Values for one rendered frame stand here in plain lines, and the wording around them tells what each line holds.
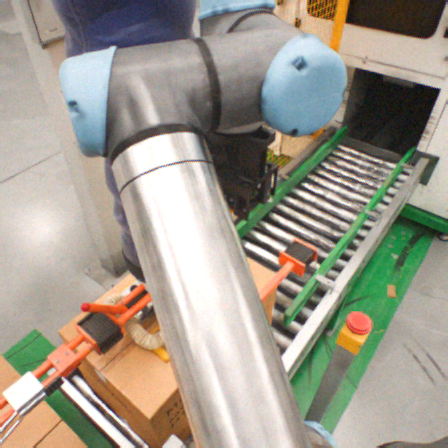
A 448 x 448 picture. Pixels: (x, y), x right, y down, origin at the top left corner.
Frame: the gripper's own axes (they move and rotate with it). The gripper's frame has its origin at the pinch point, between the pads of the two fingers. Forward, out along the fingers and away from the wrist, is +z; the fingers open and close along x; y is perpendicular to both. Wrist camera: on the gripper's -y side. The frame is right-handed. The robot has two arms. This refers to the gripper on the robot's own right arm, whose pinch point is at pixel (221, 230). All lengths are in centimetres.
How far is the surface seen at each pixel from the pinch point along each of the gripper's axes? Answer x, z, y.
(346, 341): 30, 55, 22
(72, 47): 1.2, -21.9, -31.2
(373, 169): 185, 99, -19
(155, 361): -7, 57, -18
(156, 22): 8.7, -26.0, -19.0
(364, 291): 135, 152, 10
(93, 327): -14, 42, -31
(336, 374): 31, 75, 23
